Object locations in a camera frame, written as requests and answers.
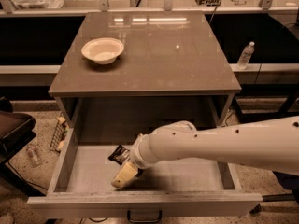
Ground white paper bowl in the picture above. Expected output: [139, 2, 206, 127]
[81, 37, 124, 65]

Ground black office chair base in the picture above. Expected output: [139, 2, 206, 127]
[263, 172, 299, 204]

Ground clear bottle on floor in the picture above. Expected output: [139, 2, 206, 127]
[26, 144, 41, 167]

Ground black tray cart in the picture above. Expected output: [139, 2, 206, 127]
[0, 96, 43, 197]

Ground wire basket on floor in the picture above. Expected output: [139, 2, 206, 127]
[50, 116, 68, 153]

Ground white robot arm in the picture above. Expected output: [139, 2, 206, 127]
[111, 117, 299, 189]

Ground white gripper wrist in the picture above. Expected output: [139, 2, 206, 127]
[111, 134, 160, 189]

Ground black drawer handle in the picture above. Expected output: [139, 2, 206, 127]
[126, 210, 163, 224]

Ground black rxbar chocolate wrapper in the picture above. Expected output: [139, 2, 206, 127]
[108, 145, 130, 165]

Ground clear water bottle on ledge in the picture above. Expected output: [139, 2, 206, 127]
[236, 41, 255, 70]

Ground grey cabinet with counter top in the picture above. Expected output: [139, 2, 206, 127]
[49, 11, 240, 145]

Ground open grey top drawer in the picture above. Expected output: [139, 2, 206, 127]
[27, 130, 262, 218]

